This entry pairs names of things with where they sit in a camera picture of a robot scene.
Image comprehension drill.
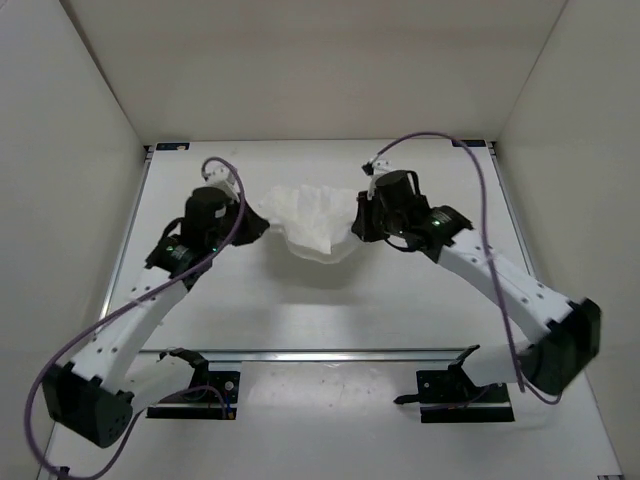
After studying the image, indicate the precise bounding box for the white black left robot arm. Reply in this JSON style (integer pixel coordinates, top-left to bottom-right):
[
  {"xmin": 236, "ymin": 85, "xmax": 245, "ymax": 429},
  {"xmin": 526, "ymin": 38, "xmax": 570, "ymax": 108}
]
[{"xmin": 39, "ymin": 180, "xmax": 372, "ymax": 448}]

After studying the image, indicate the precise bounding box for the blue right corner label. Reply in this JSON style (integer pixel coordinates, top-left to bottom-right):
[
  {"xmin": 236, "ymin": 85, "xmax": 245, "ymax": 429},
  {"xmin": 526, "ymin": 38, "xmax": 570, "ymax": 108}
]
[{"xmin": 451, "ymin": 139, "xmax": 487, "ymax": 148}]

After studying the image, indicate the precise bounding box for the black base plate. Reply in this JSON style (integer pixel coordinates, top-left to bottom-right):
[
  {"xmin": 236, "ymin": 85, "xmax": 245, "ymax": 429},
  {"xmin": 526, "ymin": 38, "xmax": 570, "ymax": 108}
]
[
  {"xmin": 394, "ymin": 345, "xmax": 515, "ymax": 424},
  {"xmin": 146, "ymin": 348, "xmax": 241, "ymax": 421}
]

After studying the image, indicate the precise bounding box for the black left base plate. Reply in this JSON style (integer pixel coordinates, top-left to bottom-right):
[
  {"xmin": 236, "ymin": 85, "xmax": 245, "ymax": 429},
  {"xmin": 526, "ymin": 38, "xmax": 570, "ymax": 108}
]
[{"xmin": 146, "ymin": 348, "xmax": 241, "ymax": 421}]

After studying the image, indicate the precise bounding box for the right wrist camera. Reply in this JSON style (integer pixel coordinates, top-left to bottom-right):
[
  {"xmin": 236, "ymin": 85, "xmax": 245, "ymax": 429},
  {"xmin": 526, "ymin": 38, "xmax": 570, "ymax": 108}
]
[{"xmin": 361, "ymin": 155, "xmax": 394, "ymax": 179}]

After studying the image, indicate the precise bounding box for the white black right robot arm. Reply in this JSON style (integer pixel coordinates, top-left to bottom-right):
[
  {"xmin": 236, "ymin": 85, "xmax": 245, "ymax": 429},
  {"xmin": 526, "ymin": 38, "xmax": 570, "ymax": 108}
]
[{"xmin": 367, "ymin": 170, "xmax": 601, "ymax": 401}]

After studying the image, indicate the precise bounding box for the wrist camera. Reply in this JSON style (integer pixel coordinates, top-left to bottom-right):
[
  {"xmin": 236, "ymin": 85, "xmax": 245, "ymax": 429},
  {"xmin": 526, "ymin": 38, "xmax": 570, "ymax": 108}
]
[
  {"xmin": 361, "ymin": 155, "xmax": 394, "ymax": 179},
  {"xmin": 201, "ymin": 164, "xmax": 238, "ymax": 196}
]

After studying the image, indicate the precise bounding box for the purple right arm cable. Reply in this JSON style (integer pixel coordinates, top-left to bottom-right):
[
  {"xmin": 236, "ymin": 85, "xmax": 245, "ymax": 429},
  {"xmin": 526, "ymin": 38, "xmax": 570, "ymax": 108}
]
[{"xmin": 361, "ymin": 131, "xmax": 566, "ymax": 405}]

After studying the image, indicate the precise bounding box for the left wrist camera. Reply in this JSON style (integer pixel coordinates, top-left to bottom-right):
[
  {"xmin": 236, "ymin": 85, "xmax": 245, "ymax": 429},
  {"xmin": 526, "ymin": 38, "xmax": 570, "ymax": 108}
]
[{"xmin": 201, "ymin": 164, "xmax": 238, "ymax": 196}]

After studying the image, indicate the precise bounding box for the white pleated skirt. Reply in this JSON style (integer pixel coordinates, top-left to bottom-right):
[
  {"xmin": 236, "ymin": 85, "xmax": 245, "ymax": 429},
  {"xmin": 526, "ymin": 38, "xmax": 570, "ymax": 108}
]
[{"xmin": 257, "ymin": 185, "xmax": 361, "ymax": 264}]

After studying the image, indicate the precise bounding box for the blue corner label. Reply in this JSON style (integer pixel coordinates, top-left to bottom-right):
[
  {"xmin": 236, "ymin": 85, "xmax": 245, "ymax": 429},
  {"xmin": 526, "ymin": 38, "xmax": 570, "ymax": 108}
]
[
  {"xmin": 155, "ymin": 142, "xmax": 190, "ymax": 151},
  {"xmin": 451, "ymin": 139, "xmax": 487, "ymax": 148}
]

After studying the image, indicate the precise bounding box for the aluminium table frame rail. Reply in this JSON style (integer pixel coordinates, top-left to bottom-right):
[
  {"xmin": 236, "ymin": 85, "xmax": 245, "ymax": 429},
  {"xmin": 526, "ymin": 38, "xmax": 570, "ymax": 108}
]
[{"xmin": 104, "ymin": 139, "xmax": 535, "ymax": 363}]

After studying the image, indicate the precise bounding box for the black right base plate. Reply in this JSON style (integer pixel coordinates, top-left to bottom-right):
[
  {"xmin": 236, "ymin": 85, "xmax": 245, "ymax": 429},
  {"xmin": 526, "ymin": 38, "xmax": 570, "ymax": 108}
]
[{"xmin": 394, "ymin": 345, "xmax": 515, "ymax": 424}]

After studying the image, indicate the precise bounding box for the blue left corner label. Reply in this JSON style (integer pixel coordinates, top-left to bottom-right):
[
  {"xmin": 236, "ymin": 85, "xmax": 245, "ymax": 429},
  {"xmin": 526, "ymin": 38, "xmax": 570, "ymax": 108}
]
[{"xmin": 155, "ymin": 142, "xmax": 190, "ymax": 151}]

